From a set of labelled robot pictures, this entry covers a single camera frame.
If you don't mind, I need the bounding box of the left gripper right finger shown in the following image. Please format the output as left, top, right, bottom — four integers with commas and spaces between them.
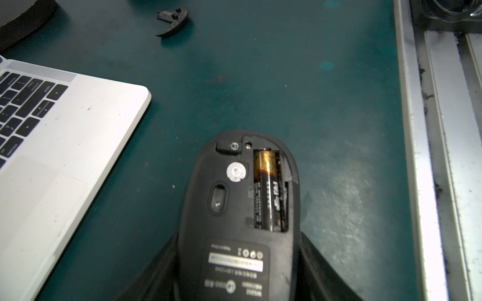
297, 233, 362, 301

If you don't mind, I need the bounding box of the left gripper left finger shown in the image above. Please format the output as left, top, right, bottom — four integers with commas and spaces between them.
115, 233, 178, 300

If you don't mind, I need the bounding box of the black wireless mouse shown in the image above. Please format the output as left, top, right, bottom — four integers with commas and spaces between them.
177, 130, 301, 300

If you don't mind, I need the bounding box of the silver laptop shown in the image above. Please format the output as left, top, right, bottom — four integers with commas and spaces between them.
1, 58, 151, 300

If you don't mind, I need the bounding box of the black mouse battery cover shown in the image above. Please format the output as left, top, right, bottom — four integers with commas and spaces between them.
156, 7, 190, 38

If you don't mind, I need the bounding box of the gold black AA battery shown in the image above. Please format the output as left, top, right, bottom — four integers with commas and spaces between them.
254, 149, 282, 232

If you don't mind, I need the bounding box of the green table mat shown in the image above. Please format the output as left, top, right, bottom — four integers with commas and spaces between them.
3, 1, 420, 300

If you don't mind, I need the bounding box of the dark metal cup stand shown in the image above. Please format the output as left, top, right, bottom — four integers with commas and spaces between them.
1, 0, 57, 51

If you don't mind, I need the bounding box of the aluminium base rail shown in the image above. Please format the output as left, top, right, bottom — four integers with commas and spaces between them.
394, 1, 481, 300

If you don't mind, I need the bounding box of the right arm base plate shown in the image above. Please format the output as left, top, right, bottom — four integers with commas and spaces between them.
410, 0, 481, 34

